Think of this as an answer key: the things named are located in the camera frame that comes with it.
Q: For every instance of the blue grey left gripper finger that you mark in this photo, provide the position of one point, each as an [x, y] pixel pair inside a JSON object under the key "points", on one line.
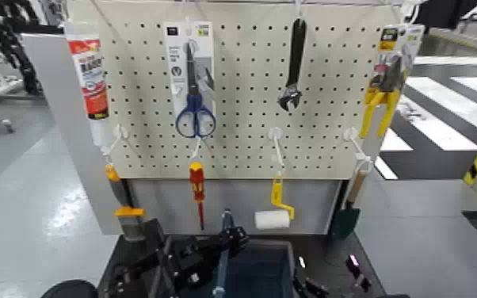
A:
{"points": [[227, 220]]}

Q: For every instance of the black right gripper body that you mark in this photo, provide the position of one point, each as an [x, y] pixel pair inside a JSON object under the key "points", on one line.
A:
{"points": [[357, 270]]}

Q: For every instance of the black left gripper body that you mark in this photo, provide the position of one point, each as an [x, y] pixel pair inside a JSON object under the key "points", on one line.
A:
{"points": [[197, 262]]}

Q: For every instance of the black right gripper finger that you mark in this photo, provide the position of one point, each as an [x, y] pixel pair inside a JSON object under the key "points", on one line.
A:
{"points": [[307, 287]]}

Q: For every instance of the dark blue plastic crate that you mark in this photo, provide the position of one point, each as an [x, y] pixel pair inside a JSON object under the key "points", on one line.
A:
{"points": [[263, 270]]}

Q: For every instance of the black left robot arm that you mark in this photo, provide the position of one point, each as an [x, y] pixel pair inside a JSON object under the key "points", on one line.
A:
{"points": [[138, 270]]}

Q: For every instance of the grey stand panel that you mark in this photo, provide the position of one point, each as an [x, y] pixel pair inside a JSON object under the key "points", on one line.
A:
{"points": [[230, 204]]}

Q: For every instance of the red yellow screwdriver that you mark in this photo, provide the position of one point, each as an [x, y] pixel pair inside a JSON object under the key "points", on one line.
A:
{"points": [[197, 183]]}

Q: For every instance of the white pegboard hook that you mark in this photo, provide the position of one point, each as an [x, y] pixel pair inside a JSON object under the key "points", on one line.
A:
{"points": [[118, 134], [355, 143], [276, 139], [197, 146]]}

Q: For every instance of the orange grey bar clamp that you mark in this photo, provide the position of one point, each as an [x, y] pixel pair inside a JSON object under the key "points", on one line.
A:
{"points": [[124, 199]]}

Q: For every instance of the beige perforated pegboard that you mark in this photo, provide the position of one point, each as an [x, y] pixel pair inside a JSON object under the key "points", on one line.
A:
{"points": [[247, 83]]}

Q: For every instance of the blue scissors in package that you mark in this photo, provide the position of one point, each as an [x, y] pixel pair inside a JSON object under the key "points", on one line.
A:
{"points": [[192, 79]]}

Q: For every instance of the black adjustable wrench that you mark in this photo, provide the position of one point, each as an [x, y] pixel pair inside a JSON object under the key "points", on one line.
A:
{"points": [[294, 66]]}

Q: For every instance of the white red sealant tube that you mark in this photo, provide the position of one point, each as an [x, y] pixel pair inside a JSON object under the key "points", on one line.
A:
{"points": [[92, 79]]}

